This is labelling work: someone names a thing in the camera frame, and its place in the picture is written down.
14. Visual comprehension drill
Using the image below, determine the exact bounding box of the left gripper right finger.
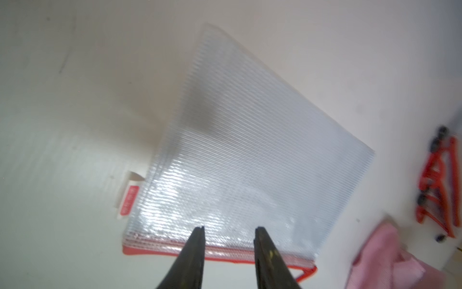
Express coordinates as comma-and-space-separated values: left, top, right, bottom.
254, 226, 301, 289

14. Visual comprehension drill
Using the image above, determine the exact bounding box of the clear mesh document bag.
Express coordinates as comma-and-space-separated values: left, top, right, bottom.
415, 126, 462, 243

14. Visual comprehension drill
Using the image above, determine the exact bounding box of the stack of mesh document bags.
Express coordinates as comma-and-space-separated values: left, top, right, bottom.
122, 25, 374, 281

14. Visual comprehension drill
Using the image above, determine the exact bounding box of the pink microfiber cloth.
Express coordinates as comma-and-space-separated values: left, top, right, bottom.
345, 222, 445, 289

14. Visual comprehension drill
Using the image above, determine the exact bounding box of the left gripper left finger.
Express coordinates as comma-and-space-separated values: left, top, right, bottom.
157, 226, 206, 289

